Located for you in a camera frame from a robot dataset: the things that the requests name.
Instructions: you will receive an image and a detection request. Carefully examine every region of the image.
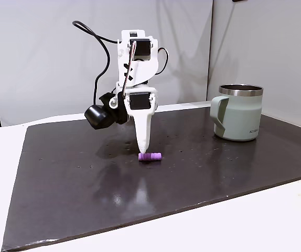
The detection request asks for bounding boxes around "black table mat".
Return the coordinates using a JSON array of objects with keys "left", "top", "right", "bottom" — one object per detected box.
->
[{"left": 1, "top": 106, "right": 301, "bottom": 252}]

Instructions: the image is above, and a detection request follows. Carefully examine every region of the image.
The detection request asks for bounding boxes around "red white servo wire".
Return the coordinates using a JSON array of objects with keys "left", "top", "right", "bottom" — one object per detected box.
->
[{"left": 122, "top": 39, "right": 138, "bottom": 100}]

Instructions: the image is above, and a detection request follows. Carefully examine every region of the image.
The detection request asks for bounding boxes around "black camera with mount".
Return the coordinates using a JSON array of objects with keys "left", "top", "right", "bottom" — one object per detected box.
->
[{"left": 84, "top": 91, "right": 128, "bottom": 131}]

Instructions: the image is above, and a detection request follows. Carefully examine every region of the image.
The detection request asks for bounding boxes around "sage green steel mug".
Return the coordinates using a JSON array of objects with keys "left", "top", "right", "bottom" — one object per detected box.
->
[{"left": 209, "top": 83, "right": 265, "bottom": 143}]

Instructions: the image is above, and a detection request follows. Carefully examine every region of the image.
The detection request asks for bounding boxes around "black camera cable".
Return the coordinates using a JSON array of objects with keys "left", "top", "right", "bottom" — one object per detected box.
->
[{"left": 72, "top": 20, "right": 121, "bottom": 106}]

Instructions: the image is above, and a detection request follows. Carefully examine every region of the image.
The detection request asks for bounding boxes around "purple ribbed pen grip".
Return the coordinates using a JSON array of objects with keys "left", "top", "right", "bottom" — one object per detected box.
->
[{"left": 138, "top": 152, "right": 163, "bottom": 162}]

